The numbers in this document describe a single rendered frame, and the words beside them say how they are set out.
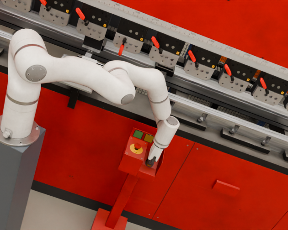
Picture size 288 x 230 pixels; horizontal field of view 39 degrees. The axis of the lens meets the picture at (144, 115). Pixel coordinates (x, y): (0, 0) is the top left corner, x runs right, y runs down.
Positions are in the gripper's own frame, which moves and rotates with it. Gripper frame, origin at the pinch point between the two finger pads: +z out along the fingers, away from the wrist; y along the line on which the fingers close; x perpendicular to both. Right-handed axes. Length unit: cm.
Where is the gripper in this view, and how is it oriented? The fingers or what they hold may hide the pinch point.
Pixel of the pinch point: (150, 161)
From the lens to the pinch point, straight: 217.8
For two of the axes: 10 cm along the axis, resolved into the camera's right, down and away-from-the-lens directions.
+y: -1.9, 6.2, -7.6
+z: -3.1, 7.0, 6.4
